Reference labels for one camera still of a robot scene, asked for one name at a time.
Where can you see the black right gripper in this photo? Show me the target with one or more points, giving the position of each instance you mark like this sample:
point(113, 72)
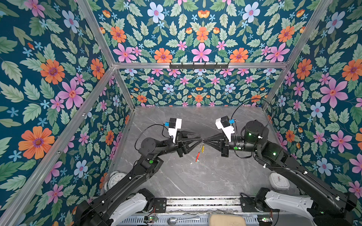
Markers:
point(224, 146)

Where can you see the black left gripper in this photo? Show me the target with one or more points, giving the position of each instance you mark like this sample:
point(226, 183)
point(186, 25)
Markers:
point(181, 147)

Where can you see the large keyring with red grip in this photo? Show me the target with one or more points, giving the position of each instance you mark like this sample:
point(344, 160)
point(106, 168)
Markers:
point(199, 153)

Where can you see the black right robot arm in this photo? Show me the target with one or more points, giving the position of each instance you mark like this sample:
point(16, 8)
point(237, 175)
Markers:
point(322, 204)

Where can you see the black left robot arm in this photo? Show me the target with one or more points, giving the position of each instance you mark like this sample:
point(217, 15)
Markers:
point(88, 213)

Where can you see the white square clock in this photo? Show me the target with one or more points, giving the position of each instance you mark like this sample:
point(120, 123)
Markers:
point(278, 182)

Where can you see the metal spoon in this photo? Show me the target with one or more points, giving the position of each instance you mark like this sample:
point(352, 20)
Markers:
point(172, 221)

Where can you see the beige foam pad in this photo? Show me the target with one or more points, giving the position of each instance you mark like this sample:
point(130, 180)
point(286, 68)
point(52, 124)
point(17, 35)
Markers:
point(226, 220)

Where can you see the round white alarm clock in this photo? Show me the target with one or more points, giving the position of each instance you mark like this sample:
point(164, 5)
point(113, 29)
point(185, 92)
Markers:
point(113, 179)

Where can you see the aluminium horizontal back bar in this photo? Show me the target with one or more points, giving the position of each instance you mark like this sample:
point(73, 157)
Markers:
point(247, 65)

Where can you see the aluminium left diagonal bar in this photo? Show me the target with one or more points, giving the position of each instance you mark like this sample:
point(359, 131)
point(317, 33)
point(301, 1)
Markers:
point(32, 185)

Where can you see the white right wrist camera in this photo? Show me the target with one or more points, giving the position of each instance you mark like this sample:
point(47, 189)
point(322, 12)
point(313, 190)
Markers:
point(225, 124)

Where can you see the aluminium frame post back right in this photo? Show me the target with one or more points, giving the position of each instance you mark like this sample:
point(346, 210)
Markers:
point(316, 17)

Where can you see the aluminium frame post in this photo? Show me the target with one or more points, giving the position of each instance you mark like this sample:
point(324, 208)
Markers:
point(85, 7)
point(316, 17)

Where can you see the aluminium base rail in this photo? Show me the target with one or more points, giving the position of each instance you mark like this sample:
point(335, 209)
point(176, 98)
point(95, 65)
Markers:
point(203, 203)

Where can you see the black hook rail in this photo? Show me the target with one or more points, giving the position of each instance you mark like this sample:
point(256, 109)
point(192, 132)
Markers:
point(192, 66)

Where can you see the aluminium frame post back left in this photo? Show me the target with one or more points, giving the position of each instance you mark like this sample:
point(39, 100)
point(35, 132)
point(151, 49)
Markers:
point(85, 7)

